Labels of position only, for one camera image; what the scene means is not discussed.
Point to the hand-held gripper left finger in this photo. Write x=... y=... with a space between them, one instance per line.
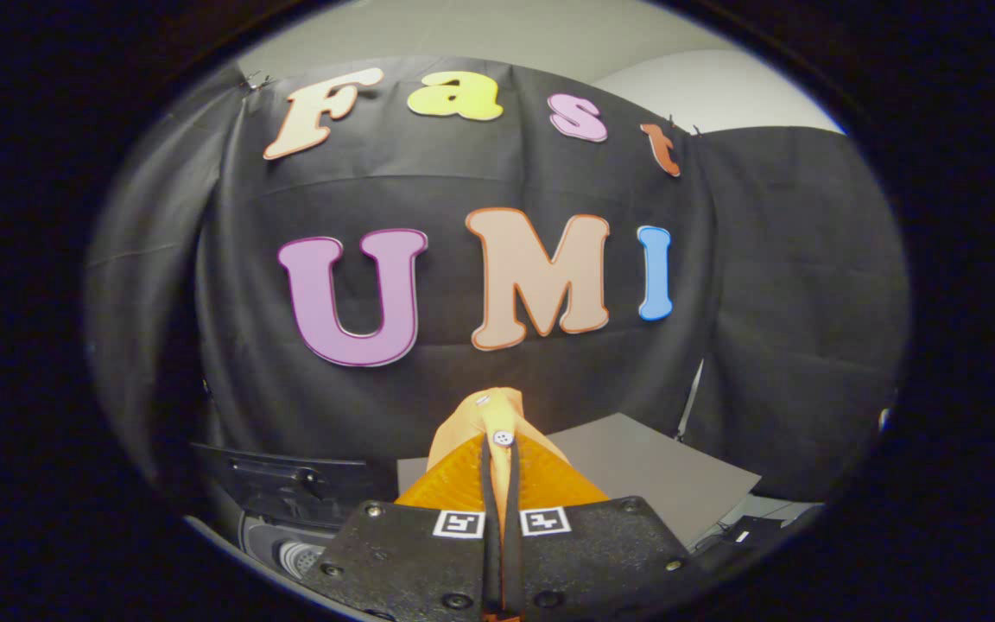
x=411 y=561

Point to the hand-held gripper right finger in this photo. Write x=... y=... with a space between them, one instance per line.
x=601 y=561

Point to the dark washing machine lid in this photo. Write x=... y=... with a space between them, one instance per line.
x=290 y=484

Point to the orange shirt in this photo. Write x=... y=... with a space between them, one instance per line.
x=480 y=419

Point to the white cabinet with dark top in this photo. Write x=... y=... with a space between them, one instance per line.
x=644 y=466

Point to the small black box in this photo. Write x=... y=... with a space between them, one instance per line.
x=752 y=529

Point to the black backdrop cloth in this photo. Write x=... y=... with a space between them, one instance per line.
x=463 y=190

